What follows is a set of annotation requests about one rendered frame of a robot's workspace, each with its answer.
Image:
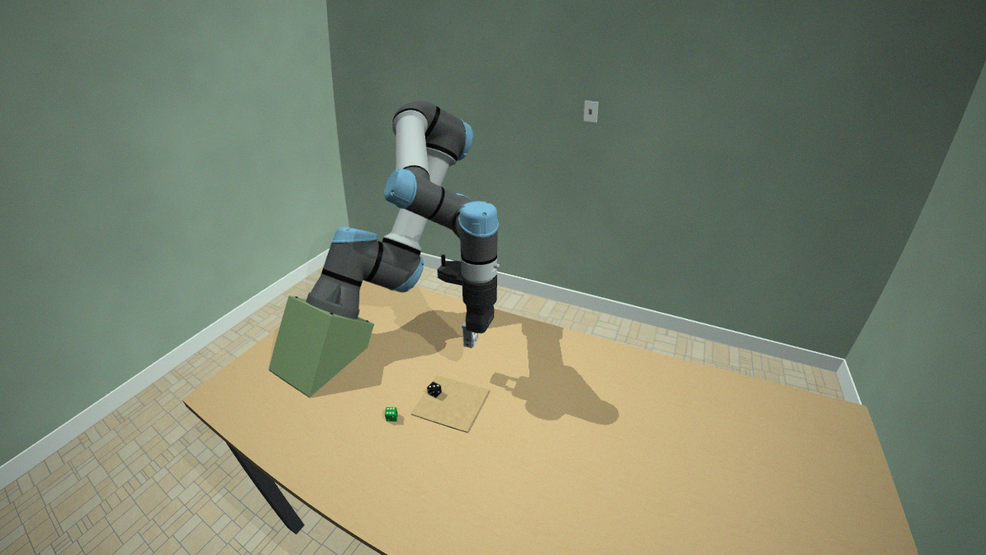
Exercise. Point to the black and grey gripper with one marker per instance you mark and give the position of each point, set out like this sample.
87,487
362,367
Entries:
479,293

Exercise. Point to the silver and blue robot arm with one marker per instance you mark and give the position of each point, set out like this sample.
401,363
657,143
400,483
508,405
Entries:
395,263

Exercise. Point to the tan square mat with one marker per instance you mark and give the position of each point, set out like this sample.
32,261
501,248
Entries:
455,407

